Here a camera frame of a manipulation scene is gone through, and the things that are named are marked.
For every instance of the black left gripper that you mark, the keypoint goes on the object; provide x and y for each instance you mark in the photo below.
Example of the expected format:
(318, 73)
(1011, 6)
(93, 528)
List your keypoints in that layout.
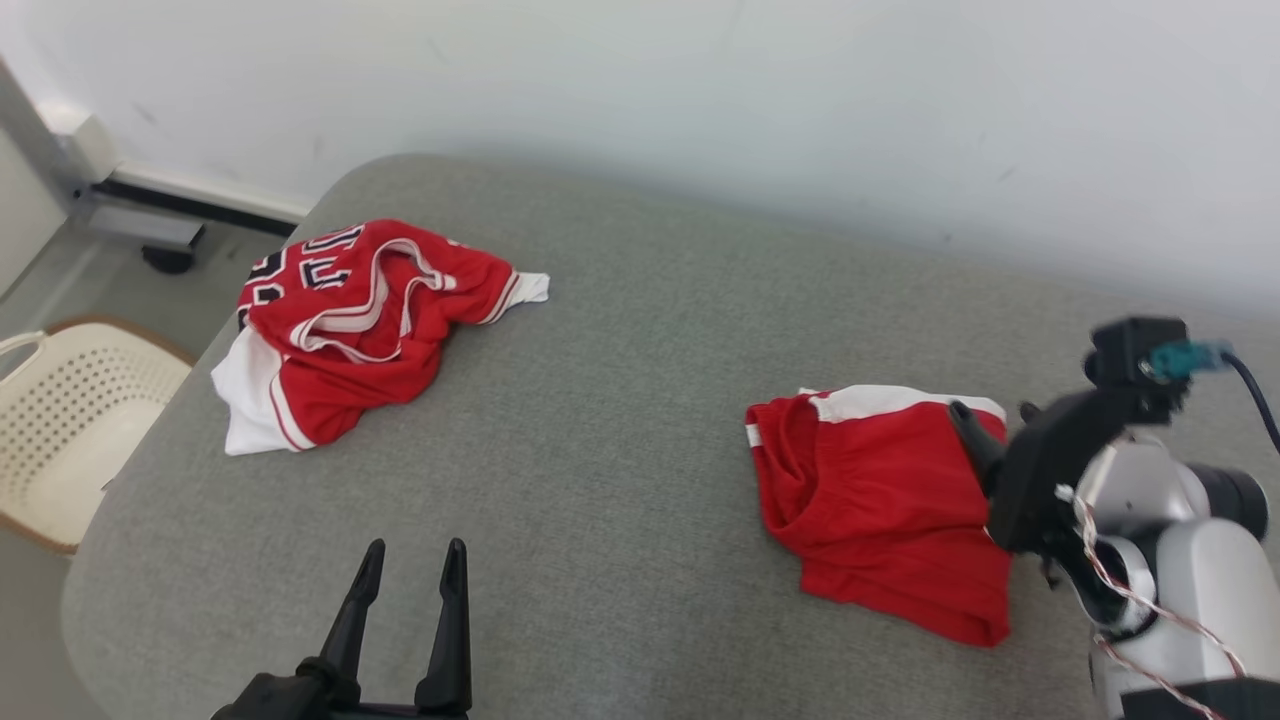
(280, 700)

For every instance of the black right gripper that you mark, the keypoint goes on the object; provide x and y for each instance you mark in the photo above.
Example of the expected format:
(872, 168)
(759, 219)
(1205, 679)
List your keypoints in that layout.
(1040, 480)

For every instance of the red shorts with white trim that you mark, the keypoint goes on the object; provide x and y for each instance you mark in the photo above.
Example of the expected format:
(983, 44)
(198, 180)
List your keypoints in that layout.
(880, 500)

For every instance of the red basketball jersey number 23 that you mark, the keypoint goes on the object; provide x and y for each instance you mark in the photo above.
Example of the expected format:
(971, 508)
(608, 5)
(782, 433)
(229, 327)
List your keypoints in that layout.
(350, 370)

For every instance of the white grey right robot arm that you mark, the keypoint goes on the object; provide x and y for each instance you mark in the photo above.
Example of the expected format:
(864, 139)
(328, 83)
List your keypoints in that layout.
(1200, 590)

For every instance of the grey fabric sofa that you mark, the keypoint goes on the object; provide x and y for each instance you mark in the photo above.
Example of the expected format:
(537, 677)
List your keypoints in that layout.
(620, 450)

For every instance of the white perforated laundry basket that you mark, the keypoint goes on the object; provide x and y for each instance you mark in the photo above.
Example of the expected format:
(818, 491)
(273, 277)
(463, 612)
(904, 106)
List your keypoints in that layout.
(80, 420)

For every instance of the white wheeled stand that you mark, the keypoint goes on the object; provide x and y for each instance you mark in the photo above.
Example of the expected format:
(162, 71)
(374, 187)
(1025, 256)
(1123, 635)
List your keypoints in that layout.
(140, 225)

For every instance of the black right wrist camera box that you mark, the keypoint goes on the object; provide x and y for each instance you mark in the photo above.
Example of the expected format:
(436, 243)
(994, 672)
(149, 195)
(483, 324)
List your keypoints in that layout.
(1125, 355)

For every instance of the white black wall skirting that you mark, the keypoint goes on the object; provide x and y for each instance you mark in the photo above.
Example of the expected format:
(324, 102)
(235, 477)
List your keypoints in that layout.
(200, 195)

